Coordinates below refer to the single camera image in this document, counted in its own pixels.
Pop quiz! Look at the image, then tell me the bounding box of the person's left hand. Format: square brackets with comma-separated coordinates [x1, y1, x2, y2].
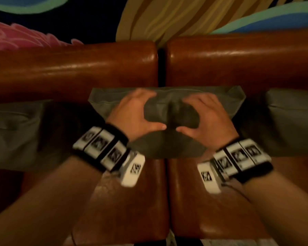
[106, 88, 167, 143]

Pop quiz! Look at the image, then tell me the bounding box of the person's right hand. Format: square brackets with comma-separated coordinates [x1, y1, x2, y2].
[176, 92, 240, 152]

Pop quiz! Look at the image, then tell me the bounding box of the grey-green cushion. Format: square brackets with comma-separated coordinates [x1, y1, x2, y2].
[88, 86, 247, 160]
[0, 99, 75, 172]
[234, 88, 308, 159]

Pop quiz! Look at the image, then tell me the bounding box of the person's left forearm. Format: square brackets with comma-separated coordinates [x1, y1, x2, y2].
[0, 156, 104, 246]

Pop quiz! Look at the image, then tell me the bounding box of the person's right forearm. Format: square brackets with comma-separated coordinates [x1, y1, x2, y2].
[242, 171, 308, 246]

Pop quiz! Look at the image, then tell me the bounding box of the black wristband with white markers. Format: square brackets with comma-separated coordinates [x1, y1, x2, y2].
[213, 137, 274, 184]
[71, 122, 131, 173]

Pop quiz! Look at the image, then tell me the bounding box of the brown leather sofa backrest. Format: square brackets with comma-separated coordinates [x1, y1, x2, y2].
[165, 30, 308, 98]
[0, 40, 159, 104]

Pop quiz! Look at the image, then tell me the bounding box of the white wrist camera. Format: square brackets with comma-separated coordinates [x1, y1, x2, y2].
[119, 151, 146, 188]
[197, 161, 223, 195]

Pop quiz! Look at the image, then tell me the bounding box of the thin black cable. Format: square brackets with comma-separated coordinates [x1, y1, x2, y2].
[221, 182, 251, 201]

